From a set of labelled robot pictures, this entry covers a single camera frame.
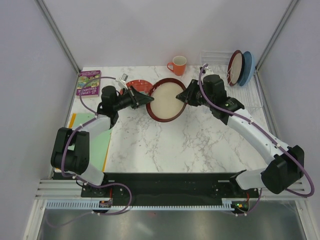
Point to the red teal floral plate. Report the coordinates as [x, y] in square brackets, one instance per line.
[140, 85]

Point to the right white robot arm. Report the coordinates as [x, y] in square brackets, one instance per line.
[284, 163]

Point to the white slotted cable duct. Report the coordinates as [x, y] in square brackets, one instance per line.
[97, 205]

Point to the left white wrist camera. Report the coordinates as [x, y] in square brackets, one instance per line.
[122, 81]

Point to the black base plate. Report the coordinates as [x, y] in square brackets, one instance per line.
[169, 188]

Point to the dark red cream plate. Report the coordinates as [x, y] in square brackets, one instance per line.
[166, 107]

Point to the purple book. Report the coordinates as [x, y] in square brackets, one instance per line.
[88, 84]

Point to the orange mug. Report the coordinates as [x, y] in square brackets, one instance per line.
[178, 65]

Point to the blue plate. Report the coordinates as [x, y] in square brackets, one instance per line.
[249, 68]

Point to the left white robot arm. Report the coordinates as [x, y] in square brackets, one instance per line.
[71, 151]

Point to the white wire dish rack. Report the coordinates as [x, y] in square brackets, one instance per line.
[250, 95]

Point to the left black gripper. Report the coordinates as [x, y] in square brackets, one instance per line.
[137, 98]

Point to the aluminium rail frame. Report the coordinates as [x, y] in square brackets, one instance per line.
[69, 190]

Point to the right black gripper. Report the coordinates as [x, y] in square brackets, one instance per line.
[187, 95]

